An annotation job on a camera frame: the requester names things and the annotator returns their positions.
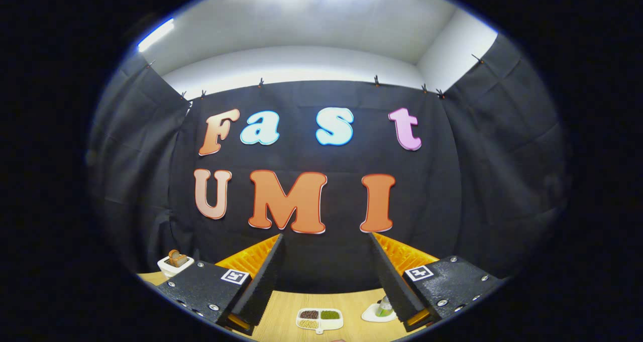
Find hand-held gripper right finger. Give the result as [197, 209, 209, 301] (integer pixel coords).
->
[369, 232, 507, 332]

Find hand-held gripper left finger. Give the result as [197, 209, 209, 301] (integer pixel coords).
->
[153, 233, 286, 336]

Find white rectangular tray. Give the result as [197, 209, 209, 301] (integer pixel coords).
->
[361, 302, 397, 323]

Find white divided tray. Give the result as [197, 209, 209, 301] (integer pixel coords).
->
[295, 308, 344, 334]

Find cream toaster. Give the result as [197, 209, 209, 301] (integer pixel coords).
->
[157, 254, 195, 278]

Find row of black cloth clips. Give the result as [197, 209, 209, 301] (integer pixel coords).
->
[145, 53, 485, 100]

